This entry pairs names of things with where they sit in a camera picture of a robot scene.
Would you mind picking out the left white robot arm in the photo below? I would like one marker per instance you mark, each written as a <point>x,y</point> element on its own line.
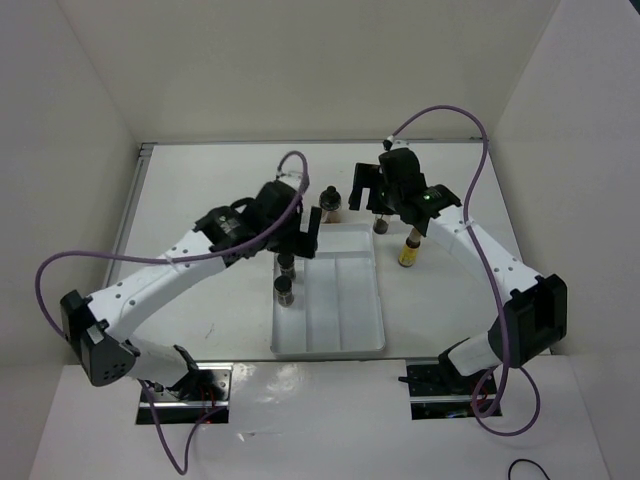
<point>101,327</point>

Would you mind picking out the round stopper bottle brown spice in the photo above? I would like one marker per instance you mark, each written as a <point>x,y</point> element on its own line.
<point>330,202</point>

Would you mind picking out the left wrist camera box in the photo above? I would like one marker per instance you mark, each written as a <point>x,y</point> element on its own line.
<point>294,179</point>

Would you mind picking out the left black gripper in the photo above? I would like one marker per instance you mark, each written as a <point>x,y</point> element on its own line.
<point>300,243</point>

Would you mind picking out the black cap spice jar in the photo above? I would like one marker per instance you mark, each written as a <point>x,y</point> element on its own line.
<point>286,264</point>

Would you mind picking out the dark spice jar black lid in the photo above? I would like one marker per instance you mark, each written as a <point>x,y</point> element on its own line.
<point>283,287</point>

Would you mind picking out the yellow label cork top bottle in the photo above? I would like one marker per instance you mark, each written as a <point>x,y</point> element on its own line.
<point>409,252</point>

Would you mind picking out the white compartment organizer tray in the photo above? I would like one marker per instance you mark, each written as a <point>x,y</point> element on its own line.
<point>336,310</point>

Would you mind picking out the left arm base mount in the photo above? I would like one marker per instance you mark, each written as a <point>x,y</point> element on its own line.
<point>207,402</point>

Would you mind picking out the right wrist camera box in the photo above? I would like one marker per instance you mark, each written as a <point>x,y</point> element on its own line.
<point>391,143</point>

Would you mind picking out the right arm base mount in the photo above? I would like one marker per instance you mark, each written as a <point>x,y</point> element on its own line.
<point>431,397</point>

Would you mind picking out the tall gold band grinder bottle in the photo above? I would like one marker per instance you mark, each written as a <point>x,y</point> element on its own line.
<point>381,222</point>

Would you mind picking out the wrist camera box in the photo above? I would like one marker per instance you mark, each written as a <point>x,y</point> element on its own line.
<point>294,179</point>
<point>391,143</point>

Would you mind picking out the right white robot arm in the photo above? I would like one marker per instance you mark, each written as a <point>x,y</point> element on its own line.
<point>532,308</point>

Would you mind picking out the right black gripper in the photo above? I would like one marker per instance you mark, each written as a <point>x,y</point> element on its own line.
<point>366,175</point>

